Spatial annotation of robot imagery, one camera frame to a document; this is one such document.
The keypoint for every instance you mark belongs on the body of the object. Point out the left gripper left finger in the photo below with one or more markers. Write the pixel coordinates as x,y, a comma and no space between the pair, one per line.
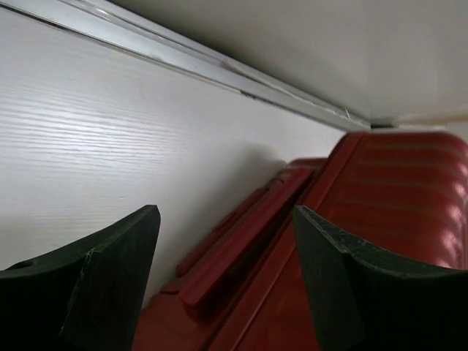
86,295

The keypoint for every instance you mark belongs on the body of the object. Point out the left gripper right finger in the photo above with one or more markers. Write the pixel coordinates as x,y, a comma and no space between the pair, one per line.
364,297

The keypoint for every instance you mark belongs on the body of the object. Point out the red hard-shell suitcase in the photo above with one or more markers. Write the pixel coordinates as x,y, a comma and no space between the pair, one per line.
242,287

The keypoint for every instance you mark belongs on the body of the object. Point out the aluminium table rail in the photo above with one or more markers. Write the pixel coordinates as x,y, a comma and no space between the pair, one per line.
112,25

